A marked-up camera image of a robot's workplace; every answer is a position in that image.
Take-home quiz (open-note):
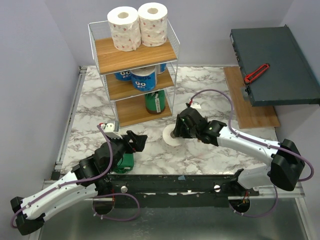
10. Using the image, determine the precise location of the pink dotted paper roll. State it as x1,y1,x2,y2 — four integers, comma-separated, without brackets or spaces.
107,6,141,52

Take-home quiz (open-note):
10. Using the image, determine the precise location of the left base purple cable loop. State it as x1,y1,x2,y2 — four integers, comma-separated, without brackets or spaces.
92,192,141,222

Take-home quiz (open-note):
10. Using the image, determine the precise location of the black metal base rail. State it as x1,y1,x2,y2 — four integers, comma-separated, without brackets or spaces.
108,174,258,208

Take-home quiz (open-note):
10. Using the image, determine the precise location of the aluminium frame rail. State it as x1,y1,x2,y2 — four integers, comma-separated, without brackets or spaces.
39,65,88,201

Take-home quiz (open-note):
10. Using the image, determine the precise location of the white wire wooden shelf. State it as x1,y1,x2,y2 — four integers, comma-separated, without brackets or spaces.
87,20,180,127

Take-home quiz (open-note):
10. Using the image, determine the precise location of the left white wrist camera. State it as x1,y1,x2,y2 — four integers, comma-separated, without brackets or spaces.
99,120,122,139

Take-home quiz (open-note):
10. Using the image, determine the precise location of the blue cartoon-face paper roll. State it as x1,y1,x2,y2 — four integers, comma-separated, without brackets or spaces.
114,70,132,82

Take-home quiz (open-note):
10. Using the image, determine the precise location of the brown paper roll green base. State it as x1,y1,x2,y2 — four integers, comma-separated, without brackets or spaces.
144,90,166,115

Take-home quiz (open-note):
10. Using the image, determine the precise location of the wooden board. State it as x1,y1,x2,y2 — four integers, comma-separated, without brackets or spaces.
223,66,281,129

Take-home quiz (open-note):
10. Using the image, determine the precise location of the plain white bottom paper roll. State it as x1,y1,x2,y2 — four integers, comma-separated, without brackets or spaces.
162,124,183,147

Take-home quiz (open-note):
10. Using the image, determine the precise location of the blue-bottom paper roll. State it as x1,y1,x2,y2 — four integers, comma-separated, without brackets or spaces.
130,66,157,92

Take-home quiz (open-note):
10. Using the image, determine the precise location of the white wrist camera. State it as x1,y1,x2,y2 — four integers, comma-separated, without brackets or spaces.
99,120,122,139
186,101,202,110

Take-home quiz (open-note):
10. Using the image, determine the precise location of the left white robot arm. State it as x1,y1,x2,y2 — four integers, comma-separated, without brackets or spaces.
10,130,148,236

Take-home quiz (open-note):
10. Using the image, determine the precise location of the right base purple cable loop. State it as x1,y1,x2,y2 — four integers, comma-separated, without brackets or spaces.
227,184,279,218

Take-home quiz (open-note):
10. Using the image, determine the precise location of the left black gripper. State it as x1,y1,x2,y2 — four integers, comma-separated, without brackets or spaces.
107,130,147,174

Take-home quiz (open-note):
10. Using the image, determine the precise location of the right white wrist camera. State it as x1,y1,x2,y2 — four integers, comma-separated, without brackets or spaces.
186,101,202,110

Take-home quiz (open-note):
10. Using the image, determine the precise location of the dark grey flat metal box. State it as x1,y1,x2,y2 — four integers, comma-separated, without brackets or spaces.
230,25,320,107

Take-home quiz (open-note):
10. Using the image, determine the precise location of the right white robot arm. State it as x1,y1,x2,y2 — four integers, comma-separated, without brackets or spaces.
170,107,305,196

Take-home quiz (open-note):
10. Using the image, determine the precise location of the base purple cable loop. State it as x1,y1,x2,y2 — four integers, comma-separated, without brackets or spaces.
92,192,141,222
227,184,279,218

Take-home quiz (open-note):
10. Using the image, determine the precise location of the red black utility knife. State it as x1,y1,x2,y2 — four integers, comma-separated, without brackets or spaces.
244,63,270,85

